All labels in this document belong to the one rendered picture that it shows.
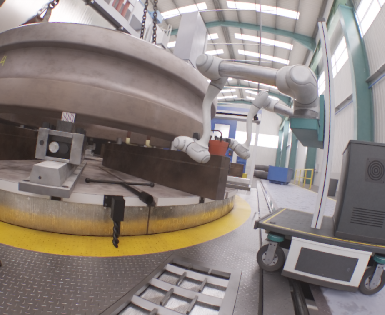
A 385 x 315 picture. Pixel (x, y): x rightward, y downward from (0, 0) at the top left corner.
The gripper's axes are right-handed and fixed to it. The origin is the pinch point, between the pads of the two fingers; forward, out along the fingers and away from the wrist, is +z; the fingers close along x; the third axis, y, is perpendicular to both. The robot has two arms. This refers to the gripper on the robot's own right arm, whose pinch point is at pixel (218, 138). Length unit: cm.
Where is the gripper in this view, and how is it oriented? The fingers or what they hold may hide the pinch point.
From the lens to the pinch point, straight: 190.2
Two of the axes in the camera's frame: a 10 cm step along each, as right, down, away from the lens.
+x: 7.6, 1.0, -6.4
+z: -6.3, -1.1, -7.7
